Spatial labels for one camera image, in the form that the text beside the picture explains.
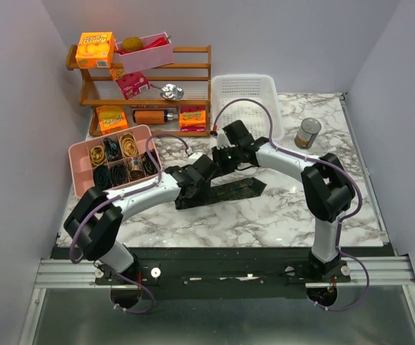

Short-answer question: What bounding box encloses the pink divided organizer box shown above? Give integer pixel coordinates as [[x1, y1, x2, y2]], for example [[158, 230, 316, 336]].
[[68, 125, 160, 198]]

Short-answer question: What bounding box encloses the orange Scrub Daddy box bottom left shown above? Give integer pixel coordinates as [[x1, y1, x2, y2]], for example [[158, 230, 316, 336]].
[[96, 106, 129, 135]]

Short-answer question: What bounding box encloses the red chili pepper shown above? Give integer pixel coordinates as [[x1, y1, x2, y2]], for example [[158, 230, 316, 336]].
[[115, 35, 171, 55]]

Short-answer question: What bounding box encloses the orange scrub daddy box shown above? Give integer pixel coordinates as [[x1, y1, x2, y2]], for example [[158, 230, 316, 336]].
[[76, 32, 116, 69], [96, 106, 129, 135]]

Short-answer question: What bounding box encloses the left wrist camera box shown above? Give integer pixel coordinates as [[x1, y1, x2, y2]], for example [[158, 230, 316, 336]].
[[188, 152, 202, 160]]

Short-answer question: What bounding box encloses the rolled gold tie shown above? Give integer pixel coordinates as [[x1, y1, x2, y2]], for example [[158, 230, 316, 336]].
[[119, 133, 138, 157]]

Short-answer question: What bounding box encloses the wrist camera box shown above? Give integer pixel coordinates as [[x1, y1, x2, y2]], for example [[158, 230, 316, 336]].
[[216, 129, 231, 150], [188, 152, 202, 160]]

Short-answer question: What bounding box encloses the rolled yellow tie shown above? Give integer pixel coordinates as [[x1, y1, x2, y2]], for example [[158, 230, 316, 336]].
[[89, 144, 106, 167]]

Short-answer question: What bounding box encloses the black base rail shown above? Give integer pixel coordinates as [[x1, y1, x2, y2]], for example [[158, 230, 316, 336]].
[[48, 246, 415, 301]]

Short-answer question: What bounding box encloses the dark green nature-print tie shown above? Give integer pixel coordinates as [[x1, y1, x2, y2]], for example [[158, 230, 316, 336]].
[[174, 178, 267, 210]]

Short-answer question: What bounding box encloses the orange Scrub Daddy box top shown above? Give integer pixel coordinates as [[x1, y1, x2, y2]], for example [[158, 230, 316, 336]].
[[76, 32, 116, 69]]

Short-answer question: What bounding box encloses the wooden shelf rack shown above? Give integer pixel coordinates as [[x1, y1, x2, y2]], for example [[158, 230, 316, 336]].
[[79, 45, 211, 137]]

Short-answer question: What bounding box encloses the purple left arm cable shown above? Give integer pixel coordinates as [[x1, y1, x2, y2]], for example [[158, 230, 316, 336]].
[[69, 132, 193, 316]]

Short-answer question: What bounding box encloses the orange Scrub Mommy box bottom right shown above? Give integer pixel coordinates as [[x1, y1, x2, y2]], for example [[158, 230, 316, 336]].
[[178, 105, 206, 132]]

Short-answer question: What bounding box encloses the rolled black patterned tie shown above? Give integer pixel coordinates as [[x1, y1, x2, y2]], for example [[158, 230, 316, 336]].
[[109, 164, 129, 186]]

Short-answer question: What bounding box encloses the rolled colourful pop-art tie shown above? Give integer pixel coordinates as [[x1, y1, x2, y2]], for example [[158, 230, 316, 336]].
[[127, 156, 145, 181]]

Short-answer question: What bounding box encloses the metal tin can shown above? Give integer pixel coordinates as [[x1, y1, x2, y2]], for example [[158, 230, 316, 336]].
[[294, 118, 321, 150]]

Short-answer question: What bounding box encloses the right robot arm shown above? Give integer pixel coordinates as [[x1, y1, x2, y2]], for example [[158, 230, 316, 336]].
[[211, 120, 355, 282]]

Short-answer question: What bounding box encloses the white plastic basket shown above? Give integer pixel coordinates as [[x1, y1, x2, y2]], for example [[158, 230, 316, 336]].
[[211, 74, 285, 142]]

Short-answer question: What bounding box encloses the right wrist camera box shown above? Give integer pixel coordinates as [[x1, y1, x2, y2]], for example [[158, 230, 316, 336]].
[[216, 129, 231, 150]]

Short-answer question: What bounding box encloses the silver metal scoop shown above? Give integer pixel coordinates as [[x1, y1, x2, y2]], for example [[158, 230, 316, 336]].
[[150, 83, 184, 101]]

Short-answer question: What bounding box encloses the rolled dark blue tie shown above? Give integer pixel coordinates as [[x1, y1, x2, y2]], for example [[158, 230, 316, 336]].
[[103, 137, 121, 162]]

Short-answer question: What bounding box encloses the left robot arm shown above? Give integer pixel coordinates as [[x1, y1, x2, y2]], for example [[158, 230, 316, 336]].
[[63, 154, 219, 284]]

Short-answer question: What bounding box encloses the rolled blue striped tie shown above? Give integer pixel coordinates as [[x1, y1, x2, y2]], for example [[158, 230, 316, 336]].
[[93, 165, 111, 190]]

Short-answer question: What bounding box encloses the pink rectangular tray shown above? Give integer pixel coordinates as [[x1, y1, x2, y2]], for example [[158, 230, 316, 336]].
[[113, 32, 174, 73]]

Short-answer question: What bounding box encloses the orange cylindrical bottle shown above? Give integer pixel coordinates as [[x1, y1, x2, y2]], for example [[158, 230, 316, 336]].
[[132, 109, 178, 124]]

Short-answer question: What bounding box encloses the rolled dark gold-print tie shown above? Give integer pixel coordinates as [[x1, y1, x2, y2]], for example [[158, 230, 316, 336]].
[[142, 149, 160, 177]]

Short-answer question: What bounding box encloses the brown round sponge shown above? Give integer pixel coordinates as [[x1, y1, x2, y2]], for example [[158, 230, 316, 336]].
[[122, 37, 144, 52]]

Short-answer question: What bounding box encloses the pink sponge box middle shelf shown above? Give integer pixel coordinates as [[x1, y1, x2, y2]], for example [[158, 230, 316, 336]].
[[109, 68, 150, 100]]

